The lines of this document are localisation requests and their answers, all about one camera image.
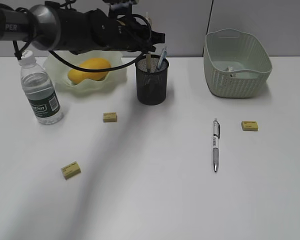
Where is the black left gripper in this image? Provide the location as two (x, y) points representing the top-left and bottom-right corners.
(88, 9), (166, 53)

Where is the beige grip white pen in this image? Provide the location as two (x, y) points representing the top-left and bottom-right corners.
(145, 12), (152, 73)

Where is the blue grip white pen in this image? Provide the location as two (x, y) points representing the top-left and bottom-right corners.
(155, 46), (167, 71)

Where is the yellow mango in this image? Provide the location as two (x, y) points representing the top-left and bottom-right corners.
(67, 57), (113, 85)

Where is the clear water bottle green label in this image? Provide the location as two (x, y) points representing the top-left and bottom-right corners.
(18, 50), (63, 125)

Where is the waste paper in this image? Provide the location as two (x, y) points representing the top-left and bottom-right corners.
(224, 66), (235, 73)

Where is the grey grip white pen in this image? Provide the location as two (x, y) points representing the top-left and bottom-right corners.
(212, 118), (221, 173)

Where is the yellow eraser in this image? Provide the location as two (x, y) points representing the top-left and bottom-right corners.
(61, 161), (81, 180)
(241, 121), (259, 132)
(102, 112), (118, 123)

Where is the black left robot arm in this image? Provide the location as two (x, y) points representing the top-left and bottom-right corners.
(0, 0), (165, 55)

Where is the black mesh pen holder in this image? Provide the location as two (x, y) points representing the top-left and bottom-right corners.
(135, 54), (169, 106)

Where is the pale green wavy glass plate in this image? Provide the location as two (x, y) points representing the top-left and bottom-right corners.
(43, 50), (127, 95)

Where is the pale green woven basket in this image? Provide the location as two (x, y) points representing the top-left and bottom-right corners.
(203, 28), (273, 99)

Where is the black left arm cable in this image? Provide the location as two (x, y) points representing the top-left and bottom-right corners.
(12, 13), (153, 73)

